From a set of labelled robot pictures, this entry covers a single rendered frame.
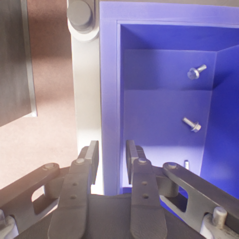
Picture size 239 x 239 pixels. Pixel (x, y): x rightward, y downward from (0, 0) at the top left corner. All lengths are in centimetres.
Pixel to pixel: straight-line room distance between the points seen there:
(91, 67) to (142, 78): 8
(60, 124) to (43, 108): 15
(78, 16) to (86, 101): 11
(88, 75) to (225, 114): 18
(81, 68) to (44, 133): 102
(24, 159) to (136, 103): 123
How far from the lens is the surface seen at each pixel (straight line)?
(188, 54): 22
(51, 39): 116
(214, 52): 24
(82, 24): 21
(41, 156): 132
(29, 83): 119
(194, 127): 22
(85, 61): 25
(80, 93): 25
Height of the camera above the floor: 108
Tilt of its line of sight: 75 degrees down
